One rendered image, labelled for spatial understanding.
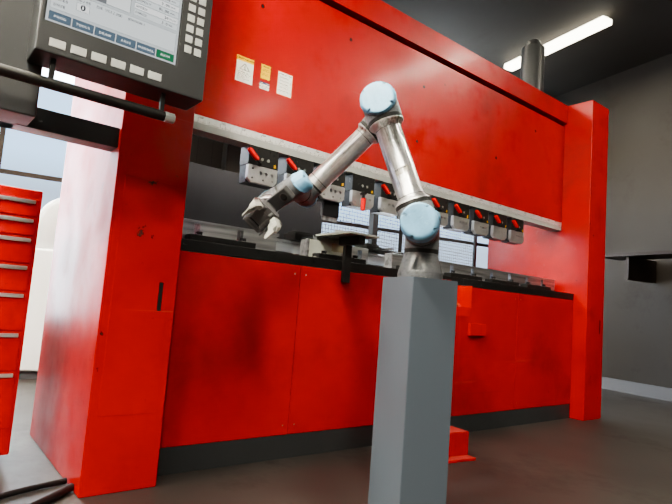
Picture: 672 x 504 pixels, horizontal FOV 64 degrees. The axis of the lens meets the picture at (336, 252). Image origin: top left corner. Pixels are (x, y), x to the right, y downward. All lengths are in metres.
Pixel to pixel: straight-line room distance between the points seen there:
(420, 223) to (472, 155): 1.90
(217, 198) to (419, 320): 1.54
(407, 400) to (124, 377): 0.94
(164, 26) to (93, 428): 1.26
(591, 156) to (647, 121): 2.31
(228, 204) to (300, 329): 0.90
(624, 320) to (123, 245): 5.35
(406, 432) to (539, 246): 2.88
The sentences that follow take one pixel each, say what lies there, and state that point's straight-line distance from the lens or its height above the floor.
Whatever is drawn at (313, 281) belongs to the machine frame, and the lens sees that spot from 2.42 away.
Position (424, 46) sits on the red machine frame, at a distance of 3.32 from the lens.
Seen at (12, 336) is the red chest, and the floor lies 0.47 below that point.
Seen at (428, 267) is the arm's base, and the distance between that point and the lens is 1.76.
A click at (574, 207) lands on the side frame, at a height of 1.51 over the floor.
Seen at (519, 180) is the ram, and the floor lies 1.61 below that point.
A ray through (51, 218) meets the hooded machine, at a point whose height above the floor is 1.13.
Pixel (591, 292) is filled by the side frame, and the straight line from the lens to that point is 4.24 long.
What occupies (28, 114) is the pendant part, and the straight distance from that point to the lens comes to 1.66.
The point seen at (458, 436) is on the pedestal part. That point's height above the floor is 0.10.
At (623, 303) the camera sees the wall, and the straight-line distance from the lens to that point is 6.39.
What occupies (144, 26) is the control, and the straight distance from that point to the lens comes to 1.71.
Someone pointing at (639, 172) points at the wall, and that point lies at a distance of 6.51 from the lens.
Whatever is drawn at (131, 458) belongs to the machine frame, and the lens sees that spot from 2.05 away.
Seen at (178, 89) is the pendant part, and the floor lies 1.25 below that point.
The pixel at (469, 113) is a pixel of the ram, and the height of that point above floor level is 1.91.
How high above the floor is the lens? 0.67
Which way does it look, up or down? 6 degrees up
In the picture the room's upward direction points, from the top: 4 degrees clockwise
